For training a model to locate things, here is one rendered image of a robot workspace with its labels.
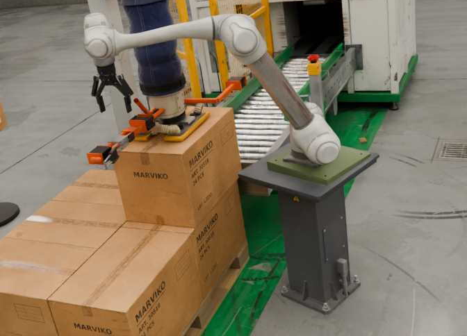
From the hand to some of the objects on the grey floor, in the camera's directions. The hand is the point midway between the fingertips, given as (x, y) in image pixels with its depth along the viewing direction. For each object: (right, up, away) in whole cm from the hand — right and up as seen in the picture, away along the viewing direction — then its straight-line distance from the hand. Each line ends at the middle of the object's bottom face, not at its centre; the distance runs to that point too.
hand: (115, 109), depth 267 cm
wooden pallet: (-8, -104, +71) cm, 126 cm away
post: (+113, -54, +141) cm, 188 cm away
